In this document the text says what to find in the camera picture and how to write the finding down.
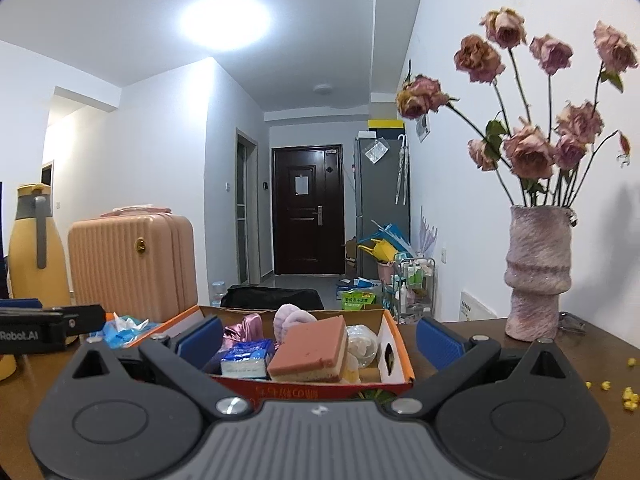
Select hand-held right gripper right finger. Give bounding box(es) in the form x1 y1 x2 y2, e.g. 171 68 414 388
387 316 571 418

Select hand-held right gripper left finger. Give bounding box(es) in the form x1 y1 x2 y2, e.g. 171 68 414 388
70 315 253 418

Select pink shiny fabric pouch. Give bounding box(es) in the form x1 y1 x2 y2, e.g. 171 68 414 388
220 312 264 356

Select blue packet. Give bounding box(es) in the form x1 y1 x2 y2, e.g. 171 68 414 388
220 339 275 380

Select white and yellow plush toy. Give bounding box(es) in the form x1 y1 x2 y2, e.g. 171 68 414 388
344 325 379 385

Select lilac fluffy plush item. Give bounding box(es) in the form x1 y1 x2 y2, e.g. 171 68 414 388
273 304 317 348

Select pink sponge block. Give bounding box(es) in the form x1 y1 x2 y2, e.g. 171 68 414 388
266 315 349 383

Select cardboard box with orange rim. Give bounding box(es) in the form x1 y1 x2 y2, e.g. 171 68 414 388
125 305 416 401

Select yellow thermos jug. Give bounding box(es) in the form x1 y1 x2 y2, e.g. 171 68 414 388
0 183 72 381

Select blue tissue pack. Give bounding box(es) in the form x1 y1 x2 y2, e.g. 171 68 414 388
102 311 162 348

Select white flat panel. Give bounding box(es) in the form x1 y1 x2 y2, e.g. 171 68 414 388
460 289 498 322

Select pink ribbed suitcase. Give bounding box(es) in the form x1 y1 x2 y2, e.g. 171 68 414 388
67 203 197 323

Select black bag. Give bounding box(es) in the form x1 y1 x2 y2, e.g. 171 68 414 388
220 285 325 311

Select green printed bag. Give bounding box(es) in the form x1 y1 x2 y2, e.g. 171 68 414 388
341 290 376 311

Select pink textured vase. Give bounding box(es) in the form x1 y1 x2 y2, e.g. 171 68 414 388
503 205 572 342

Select small dark object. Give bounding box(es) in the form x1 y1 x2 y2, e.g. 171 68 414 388
559 311 588 335

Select grey interior door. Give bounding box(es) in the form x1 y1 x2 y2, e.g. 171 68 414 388
235 128 259 286

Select dark brown entrance door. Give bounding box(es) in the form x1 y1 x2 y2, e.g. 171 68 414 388
271 144 345 276

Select grey refrigerator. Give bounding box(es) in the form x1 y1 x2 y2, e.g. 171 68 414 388
354 135 411 261

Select white folded umbrella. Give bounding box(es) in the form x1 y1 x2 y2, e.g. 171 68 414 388
395 135 410 206

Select scattered yellow crumbs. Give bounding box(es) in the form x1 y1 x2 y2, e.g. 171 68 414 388
585 381 640 411

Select dried pink rose bouquet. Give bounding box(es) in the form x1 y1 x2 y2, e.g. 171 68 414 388
395 6 640 208

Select bright ceiling light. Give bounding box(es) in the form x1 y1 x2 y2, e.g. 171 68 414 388
180 0 273 51

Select wire storage rack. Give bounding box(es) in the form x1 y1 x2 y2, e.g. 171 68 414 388
391 255 436 323

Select purple wall decoration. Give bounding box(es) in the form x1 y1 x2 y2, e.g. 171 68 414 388
419 205 438 256

